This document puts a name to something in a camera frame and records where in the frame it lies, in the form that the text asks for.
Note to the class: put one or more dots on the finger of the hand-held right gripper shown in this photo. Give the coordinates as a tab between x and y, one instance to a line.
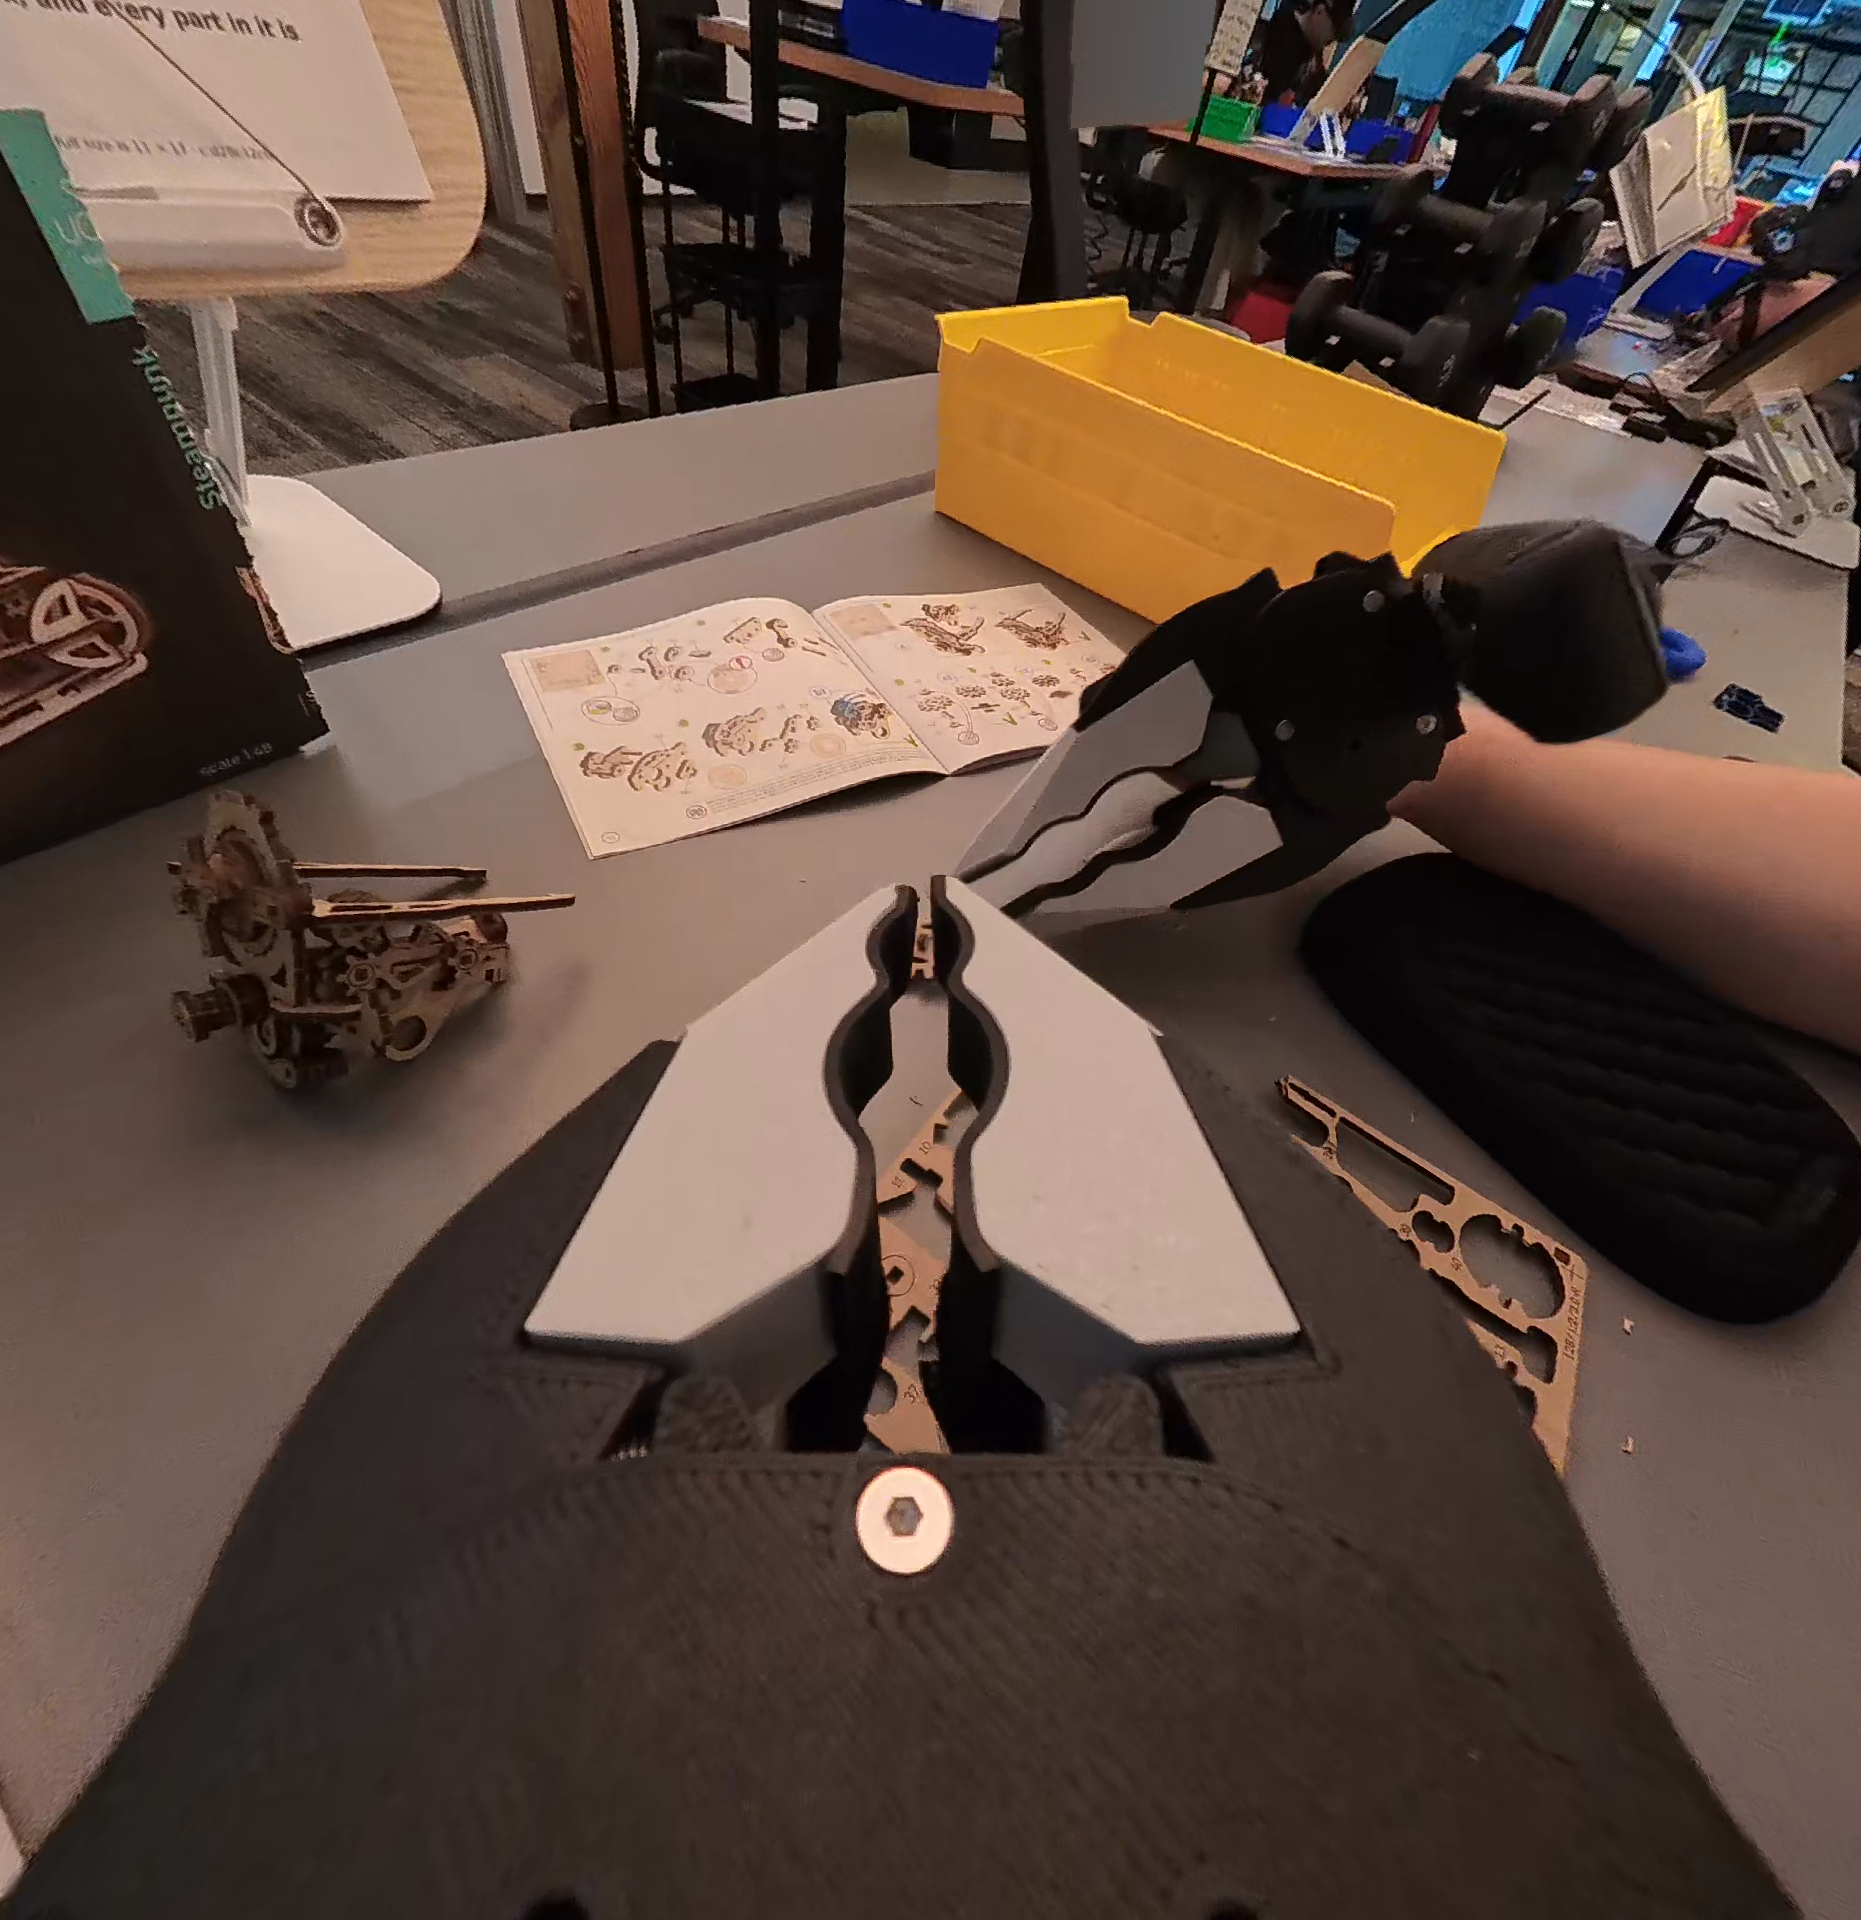
1170	863
1108	766

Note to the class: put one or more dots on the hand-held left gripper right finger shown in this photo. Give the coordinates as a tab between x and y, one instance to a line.
1123	1201

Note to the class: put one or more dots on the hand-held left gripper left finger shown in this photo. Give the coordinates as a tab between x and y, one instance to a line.
705	1201

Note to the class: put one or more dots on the laser-cut plywood parts sheet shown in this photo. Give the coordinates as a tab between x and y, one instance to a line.
1530	1319

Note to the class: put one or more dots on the person's right forearm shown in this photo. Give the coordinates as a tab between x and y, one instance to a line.
1694	883

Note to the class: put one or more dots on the partly built wooden model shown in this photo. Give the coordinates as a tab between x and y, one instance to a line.
315	960

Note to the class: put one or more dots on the black model kit box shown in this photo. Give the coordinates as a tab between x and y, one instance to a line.
90	527

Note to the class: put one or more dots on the yellow plastic bin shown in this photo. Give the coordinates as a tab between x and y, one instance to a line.
1138	464

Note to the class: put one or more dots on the illustrated instruction booklet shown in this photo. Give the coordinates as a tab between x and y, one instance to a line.
750	719

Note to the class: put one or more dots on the dark blue small part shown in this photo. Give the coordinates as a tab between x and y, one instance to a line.
1749	707

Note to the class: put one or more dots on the rack of black dumbbells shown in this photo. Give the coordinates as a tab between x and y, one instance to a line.
1441	270

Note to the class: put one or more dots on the black quilted wrist pad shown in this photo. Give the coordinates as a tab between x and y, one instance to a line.
1591	1079

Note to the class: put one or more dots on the clear acrylic stand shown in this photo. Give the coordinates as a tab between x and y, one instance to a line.
1794	456

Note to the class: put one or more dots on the green plastic bin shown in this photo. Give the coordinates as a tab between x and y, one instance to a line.
1223	121

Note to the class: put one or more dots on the white document stand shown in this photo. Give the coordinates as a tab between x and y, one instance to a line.
345	577

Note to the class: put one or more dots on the blue plastic bin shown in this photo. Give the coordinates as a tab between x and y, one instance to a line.
916	29

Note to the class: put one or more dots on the white instruction sheet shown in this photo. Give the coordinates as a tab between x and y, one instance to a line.
194	91

